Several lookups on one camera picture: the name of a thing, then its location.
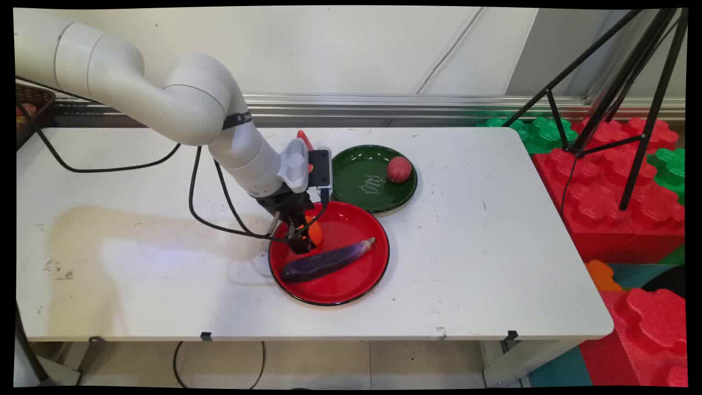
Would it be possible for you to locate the green foam block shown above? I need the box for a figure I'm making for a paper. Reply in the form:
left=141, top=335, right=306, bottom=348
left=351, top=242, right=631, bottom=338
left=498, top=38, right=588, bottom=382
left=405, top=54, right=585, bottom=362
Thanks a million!
left=483, top=115, right=580, bottom=155
left=647, top=147, right=686, bottom=205

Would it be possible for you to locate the orange toy tangerine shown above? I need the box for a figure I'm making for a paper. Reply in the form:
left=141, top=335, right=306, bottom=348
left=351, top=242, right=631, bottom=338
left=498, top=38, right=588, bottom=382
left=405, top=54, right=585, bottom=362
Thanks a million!
left=290, top=215, right=324, bottom=249

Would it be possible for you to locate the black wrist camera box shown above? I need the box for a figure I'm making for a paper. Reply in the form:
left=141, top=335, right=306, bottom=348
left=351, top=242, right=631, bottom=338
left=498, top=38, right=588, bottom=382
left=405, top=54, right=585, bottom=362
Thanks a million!
left=308, top=146, right=333, bottom=190

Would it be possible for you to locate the black cable on table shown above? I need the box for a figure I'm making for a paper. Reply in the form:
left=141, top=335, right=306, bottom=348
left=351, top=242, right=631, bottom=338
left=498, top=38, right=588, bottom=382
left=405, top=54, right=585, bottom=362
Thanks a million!
left=34, top=127, right=182, bottom=173

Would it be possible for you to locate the white table leg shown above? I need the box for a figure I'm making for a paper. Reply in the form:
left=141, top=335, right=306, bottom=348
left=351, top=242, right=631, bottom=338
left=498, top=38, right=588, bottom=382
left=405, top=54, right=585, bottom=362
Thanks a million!
left=482, top=339, right=583, bottom=388

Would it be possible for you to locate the aluminium wall rail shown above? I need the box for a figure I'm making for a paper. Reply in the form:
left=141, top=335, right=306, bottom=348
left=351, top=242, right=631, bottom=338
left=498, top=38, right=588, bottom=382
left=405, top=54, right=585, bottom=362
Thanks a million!
left=54, top=94, right=686, bottom=128

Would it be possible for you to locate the black tripod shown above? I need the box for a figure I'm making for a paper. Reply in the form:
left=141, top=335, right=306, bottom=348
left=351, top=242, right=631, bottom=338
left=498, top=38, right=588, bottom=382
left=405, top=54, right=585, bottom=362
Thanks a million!
left=502, top=8, right=688, bottom=211

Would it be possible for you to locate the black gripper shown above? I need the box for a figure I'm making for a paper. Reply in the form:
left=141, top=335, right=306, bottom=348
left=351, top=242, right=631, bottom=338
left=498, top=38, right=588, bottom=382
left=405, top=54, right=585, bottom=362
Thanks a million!
left=254, top=184, right=319, bottom=255

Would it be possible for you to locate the red toy apple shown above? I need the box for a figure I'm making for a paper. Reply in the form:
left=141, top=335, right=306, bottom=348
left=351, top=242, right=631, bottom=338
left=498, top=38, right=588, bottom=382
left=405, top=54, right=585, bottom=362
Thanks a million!
left=387, top=156, right=412, bottom=183

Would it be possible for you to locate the black camera cable loop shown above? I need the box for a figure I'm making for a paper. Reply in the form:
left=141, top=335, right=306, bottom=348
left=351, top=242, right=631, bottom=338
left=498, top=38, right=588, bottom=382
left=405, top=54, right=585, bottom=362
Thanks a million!
left=188, top=145, right=330, bottom=243

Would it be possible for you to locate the grey wrist bracket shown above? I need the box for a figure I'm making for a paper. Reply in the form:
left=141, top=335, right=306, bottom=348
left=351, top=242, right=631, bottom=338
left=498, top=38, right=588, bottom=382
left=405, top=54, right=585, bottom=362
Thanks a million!
left=278, top=138, right=309, bottom=194

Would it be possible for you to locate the orange foam piece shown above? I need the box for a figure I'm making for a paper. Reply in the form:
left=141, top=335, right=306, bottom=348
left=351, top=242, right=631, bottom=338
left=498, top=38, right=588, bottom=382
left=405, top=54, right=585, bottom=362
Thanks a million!
left=584, top=259, right=624, bottom=292

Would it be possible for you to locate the red round plate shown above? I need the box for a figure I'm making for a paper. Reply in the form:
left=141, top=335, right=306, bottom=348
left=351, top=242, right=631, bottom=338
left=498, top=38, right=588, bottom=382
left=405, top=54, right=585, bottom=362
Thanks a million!
left=268, top=201, right=390, bottom=306

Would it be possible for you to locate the green round plate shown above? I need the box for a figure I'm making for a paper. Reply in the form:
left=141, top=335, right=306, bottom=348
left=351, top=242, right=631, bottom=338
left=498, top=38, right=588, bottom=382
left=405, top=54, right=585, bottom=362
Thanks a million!
left=331, top=144, right=418, bottom=214

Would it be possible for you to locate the black cable under table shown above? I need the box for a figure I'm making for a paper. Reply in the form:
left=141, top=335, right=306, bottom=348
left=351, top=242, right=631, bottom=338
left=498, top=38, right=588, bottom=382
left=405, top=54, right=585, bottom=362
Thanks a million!
left=173, top=341, right=267, bottom=389

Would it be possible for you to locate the purple toy eggplant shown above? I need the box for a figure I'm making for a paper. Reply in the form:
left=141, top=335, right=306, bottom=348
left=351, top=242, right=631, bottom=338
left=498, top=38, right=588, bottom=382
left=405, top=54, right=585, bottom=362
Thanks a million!
left=281, top=237, right=377, bottom=284

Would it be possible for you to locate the dark woven basket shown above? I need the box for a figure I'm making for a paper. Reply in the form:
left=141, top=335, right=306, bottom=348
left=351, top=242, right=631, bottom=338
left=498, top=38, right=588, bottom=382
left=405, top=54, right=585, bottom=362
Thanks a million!
left=15, top=82, right=56, bottom=150

